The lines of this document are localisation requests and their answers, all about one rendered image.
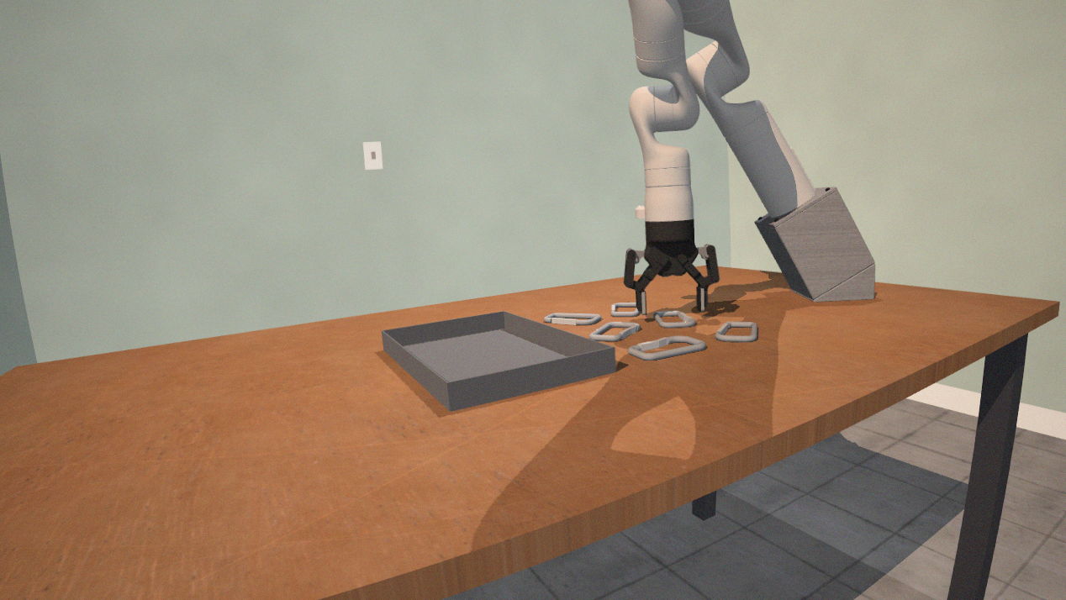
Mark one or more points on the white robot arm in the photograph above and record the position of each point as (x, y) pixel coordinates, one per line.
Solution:
(755, 139)

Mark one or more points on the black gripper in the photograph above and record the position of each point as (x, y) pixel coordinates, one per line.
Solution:
(670, 250)

